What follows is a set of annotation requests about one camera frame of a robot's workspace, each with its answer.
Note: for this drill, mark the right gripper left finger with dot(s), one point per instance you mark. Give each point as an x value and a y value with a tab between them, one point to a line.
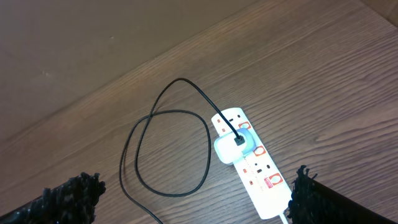
72	202

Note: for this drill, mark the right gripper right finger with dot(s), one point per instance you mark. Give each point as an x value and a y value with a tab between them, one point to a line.
315	203

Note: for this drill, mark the white charger plug adapter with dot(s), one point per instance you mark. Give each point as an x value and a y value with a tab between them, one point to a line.
230	148

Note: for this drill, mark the white power strip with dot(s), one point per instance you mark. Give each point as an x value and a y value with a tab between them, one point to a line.
260	176

